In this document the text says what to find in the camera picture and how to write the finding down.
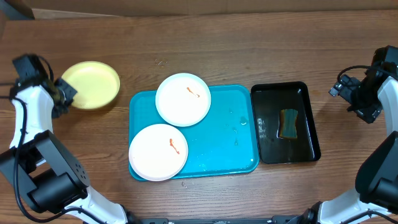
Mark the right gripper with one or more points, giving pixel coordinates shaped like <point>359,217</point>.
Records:
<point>372,113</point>

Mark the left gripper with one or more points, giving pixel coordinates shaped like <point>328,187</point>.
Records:
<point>65,86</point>

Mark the yellow-green plate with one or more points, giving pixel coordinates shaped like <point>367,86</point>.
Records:
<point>97,84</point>

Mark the yellow green sponge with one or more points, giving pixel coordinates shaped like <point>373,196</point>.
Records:
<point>288,124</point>

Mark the white plate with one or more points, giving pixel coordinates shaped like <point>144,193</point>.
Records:
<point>158,152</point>
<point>183,99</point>

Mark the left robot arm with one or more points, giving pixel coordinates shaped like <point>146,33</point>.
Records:
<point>47,179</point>

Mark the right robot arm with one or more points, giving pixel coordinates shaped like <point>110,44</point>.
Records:
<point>375,191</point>

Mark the black water tray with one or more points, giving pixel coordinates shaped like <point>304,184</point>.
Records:
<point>267,102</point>

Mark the blue plastic tray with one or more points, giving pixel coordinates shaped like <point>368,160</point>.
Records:
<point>222,143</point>

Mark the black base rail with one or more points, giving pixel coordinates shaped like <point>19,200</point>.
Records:
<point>277,219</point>

